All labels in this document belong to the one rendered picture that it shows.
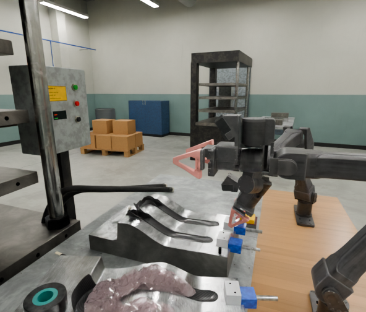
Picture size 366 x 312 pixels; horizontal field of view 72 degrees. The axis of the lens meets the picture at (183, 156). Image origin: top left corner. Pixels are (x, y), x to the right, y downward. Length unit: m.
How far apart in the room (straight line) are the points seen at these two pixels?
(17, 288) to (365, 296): 1.00
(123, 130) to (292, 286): 5.18
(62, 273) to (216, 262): 0.42
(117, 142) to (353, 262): 5.20
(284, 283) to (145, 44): 8.28
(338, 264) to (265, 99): 6.76
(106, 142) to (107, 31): 4.87
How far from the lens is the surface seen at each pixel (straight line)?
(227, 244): 0.83
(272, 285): 0.89
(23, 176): 1.17
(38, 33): 1.15
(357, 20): 7.50
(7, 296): 0.95
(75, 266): 0.78
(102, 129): 5.97
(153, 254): 0.89
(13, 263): 1.11
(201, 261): 0.83
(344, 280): 0.71
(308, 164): 0.59
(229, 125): 0.58
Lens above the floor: 1.36
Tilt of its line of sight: 14 degrees down
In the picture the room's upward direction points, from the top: straight up
